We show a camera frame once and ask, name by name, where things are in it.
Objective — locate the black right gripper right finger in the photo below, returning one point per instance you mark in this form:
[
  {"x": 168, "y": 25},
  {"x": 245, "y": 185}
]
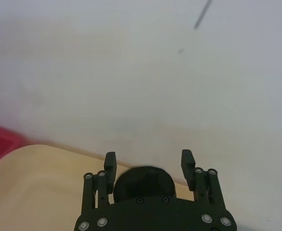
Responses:
[{"x": 212, "y": 190}]

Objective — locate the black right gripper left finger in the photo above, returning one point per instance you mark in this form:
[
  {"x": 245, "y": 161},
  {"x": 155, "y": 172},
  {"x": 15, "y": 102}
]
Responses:
[{"x": 89, "y": 192}]

